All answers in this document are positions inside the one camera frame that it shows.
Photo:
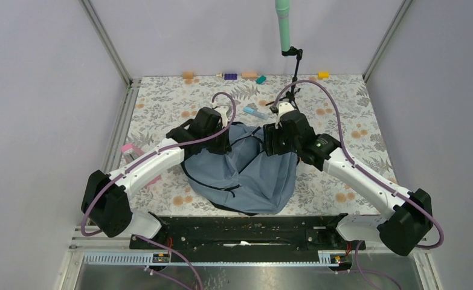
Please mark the yellow toy block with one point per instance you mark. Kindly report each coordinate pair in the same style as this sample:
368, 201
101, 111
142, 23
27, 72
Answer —
323, 75

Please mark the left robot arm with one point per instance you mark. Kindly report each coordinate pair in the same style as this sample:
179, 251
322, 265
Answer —
107, 197

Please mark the aluminium frame rail right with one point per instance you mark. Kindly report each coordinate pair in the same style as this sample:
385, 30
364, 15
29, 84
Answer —
387, 37

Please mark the black mini tripod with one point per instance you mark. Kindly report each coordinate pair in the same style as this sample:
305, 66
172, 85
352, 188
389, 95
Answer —
294, 76

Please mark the light blue glue tube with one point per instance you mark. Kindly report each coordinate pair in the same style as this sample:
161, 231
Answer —
255, 113

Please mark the purple toy brick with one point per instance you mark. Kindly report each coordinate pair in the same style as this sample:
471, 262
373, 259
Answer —
230, 76

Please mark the teal toy block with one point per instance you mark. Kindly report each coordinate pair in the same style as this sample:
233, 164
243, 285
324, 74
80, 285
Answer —
261, 79

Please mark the small tan wooden block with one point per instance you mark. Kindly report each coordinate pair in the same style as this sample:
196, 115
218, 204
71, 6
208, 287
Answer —
188, 75

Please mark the blue grey backpack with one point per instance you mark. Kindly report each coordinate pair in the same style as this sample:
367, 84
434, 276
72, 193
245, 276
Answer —
245, 180

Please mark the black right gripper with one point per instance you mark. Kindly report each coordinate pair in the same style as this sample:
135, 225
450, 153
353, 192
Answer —
270, 133

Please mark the pink transparent pencil case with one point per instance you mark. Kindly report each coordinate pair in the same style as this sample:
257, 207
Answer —
131, 152

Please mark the mint green microphone handle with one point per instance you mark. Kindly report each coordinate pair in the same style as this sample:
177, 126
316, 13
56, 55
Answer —
282, 8

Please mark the long tan wooden block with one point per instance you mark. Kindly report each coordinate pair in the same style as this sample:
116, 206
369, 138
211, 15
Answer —
249, 75

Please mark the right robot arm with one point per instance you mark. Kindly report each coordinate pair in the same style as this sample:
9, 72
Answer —
405, 217

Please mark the aluminium frame rail left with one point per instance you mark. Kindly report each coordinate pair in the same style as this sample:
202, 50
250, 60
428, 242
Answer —
112, 155

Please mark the aluminium frame rail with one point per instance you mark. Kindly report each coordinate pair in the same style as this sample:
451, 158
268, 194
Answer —
387, 37
112, 155

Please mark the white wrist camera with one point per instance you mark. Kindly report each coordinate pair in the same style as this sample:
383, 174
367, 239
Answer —
224, 110
282, 109

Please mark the white slotted cable duct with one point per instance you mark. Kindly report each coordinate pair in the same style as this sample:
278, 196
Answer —
160, 258

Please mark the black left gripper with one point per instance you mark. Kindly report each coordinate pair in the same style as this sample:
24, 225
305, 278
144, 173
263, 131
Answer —
225, 146

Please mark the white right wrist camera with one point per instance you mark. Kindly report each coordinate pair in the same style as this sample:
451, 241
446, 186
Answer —
282, 109

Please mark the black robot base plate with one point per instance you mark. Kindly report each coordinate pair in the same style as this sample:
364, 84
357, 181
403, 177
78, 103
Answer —
268, 237

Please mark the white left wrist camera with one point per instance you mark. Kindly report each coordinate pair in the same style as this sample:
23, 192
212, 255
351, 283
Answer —
224, 110

